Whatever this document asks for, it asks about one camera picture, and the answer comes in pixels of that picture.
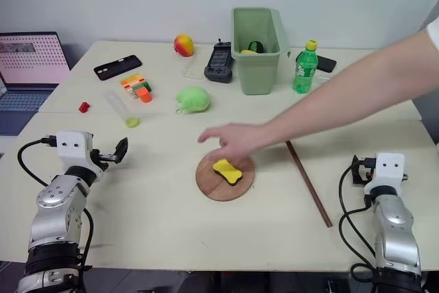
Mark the green soda bottle yellow cap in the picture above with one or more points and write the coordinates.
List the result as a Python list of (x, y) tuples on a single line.
[(304, 73)]

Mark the yellow toy fruit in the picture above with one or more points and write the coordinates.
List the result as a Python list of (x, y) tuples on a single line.
[(247, 52)]

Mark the light green plastic bin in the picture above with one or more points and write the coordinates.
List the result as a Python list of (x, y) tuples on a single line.
[(257, 73)]

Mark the white shirt sleeve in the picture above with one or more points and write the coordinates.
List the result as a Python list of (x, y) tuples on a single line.
[(434, 32)]

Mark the striped orange yellow block stack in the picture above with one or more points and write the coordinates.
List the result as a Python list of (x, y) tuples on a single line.
[(132, 82)]

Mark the black phone case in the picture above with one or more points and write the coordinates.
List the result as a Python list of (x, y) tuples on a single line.
[(118, 67)]

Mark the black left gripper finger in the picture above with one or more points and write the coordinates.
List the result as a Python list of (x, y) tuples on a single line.
[(122, 150)]

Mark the black and green object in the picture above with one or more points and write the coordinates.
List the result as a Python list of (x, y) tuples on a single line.
[(256, 46)]

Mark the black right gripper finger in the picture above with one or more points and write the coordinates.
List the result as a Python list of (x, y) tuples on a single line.
[(354, 171)]

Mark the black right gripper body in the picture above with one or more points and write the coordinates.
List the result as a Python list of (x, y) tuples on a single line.
[(367, 169)]

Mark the round wooden board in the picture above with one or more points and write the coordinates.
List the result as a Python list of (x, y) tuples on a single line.
[(219, 190)]

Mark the open laptop pink screen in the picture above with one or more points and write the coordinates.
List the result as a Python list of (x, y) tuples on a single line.
[(27, 66)]

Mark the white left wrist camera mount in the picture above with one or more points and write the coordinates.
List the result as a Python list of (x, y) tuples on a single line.
[(70, 147)]

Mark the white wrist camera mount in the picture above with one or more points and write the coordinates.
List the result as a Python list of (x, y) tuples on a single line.
[(387, 169), (70, 147)]

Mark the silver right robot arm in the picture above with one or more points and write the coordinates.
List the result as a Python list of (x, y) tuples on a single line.
[(394, 228)]

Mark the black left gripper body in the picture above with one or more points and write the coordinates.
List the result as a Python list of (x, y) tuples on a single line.
[(100, 160)]

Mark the yellow bone-shaped sponge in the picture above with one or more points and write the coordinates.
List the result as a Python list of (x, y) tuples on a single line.
[(226, 169)]

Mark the red yellow toy peach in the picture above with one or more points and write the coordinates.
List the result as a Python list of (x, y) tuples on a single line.
[(184, 45)]

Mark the small red block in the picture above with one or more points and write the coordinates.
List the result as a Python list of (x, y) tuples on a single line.
[(84, 107)]

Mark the person's bare hand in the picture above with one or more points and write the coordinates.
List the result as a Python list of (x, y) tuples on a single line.
[(240, 140)]

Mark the black handheld radio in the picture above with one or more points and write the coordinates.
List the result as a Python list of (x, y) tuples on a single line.
[(219, 63)]

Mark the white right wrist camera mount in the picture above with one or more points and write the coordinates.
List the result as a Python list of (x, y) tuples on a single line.
[(387, 169)]

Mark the black smartphone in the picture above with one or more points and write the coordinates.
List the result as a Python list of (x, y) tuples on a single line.
[(327, 64)]

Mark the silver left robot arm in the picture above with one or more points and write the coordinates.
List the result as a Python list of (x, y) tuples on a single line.
[(58, 204)]

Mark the clear tube green cap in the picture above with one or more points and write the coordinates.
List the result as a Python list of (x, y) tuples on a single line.
[(132, 122)]

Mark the green and black block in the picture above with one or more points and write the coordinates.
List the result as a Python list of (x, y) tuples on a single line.
[(144, 85)]

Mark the brown wooden stick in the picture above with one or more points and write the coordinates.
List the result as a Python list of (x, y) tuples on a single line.
[(308, 183)]

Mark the person's bare forearm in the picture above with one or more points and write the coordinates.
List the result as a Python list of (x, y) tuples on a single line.
[(343, 94)]

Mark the orange plastic block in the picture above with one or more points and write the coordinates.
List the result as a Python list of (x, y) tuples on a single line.
[(144, 95)]

